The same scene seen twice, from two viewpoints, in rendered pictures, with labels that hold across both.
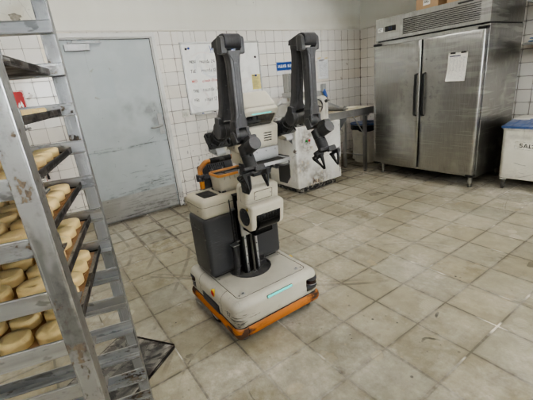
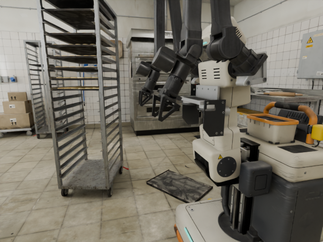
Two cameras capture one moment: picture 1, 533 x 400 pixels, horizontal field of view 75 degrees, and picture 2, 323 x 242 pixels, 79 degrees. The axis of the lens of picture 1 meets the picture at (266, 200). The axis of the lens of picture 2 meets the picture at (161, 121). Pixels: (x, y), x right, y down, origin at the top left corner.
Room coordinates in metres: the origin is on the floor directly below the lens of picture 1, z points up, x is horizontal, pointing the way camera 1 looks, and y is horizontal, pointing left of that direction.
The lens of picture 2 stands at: (1.92, -0.96, 1.12)
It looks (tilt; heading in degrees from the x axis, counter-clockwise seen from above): 12 degrees down; 109
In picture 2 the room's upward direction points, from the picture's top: straight up
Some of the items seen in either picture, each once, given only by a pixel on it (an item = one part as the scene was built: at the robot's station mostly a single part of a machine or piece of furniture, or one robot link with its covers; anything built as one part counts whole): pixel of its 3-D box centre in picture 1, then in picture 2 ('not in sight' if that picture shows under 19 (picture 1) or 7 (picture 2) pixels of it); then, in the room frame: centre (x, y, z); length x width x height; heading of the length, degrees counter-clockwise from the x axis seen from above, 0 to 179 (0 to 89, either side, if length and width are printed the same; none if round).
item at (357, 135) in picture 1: (366, 140); not in sight; (5.78, -1.79, 0.33); 0.54 x 0.53 x 0.66; 33
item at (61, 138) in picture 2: not in sight; (73, 130); (0.39, 0.62, 0.60); 0.64 x 0.03 x 0.03; 108
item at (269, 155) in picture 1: (264, 168); (203, 107); (1.80, 0.00, 0.99); 0.28 x 0.16 x 0.22; 123
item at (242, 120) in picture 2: not in sight; (250, 118); (2.36, 3.36, 0.36); 0.47 x 0.38 x 0.26; 33
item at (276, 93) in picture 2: not in sight; (281, 94); (2.71, 2.62, 0.91); 0.56 x 0.06 x 0.06; 152
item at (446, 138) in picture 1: (438, 97); not in sight; (4.59, -2.35, 1.03); 1.40 x 0.90 x 2.05; 33
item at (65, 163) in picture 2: not in sight; (76, 155); (0.39, 0.62, 0.33); 0.64 x 0.03 x 0.03; 108
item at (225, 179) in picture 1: (229, 178); (269, 127); (2.14, 0.22, 0.87); 0.23 x 0.15 x 0.11; 123
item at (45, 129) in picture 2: not in sight; (49, 90); (-1.53, 2.06, 0.93); 0.64 x 0.51 x 1.78; 126
